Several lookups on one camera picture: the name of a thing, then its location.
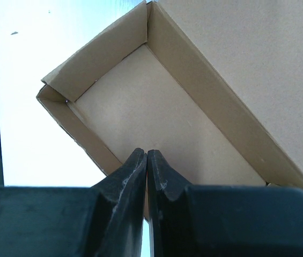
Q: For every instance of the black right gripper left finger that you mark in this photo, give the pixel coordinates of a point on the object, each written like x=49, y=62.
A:
x=103, y=220

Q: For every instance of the brown cardboard box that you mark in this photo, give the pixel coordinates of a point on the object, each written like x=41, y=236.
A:
x=142, y=83

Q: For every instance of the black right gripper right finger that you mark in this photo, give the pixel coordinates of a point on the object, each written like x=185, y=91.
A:
x=206, y=220

